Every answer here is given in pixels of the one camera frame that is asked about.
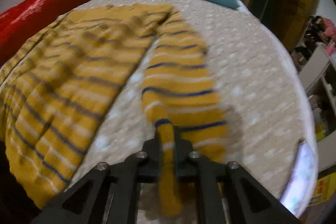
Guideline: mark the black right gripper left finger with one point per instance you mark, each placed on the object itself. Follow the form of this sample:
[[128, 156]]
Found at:
[[107, 193]]

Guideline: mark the pink clothes pile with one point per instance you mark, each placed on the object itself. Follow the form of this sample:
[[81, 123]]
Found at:
[[330, 29]]

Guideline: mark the yellow striped knit sweater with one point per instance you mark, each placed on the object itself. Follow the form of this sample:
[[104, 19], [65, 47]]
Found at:
[[56, 94]]

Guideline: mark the white shelf unit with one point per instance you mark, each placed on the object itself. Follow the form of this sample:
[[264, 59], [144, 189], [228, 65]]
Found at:
[[317, 76]]

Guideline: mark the beige dotted quilt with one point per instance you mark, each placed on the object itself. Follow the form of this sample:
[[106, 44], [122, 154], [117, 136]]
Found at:
[[257, 94]]

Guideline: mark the yellow cardboard box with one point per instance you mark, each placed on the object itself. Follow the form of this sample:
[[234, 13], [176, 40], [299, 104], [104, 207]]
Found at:
[[324, 190]]

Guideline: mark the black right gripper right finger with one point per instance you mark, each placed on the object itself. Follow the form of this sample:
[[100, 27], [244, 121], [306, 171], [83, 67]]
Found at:
[[226, 193]]

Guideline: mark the smartphone with lit screen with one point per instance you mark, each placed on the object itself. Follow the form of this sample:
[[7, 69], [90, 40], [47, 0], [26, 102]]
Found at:
[[302, 171]]

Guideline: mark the red snowflake blanket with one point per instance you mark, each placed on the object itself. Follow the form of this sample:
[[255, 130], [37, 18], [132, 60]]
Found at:
[[24, 20]]

